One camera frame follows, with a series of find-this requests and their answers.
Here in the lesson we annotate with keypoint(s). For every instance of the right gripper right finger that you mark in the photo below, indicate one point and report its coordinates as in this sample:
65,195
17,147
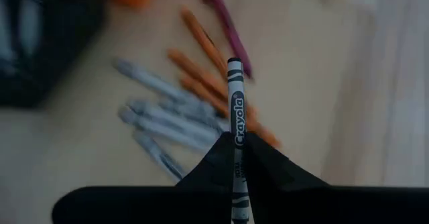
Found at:
278,183

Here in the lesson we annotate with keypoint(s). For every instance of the black crayon grey wrapper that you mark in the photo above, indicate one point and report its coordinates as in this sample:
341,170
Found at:
236,100
157,130
174,120
151,81
191,111

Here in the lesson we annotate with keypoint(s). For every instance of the black plastic basket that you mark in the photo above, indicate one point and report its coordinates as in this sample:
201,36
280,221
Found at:
67,49

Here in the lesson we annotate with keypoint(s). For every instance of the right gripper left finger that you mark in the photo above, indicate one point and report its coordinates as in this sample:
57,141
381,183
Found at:
207,183

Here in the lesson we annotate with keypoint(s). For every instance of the purple crayon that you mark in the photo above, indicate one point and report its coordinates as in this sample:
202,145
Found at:
228,26

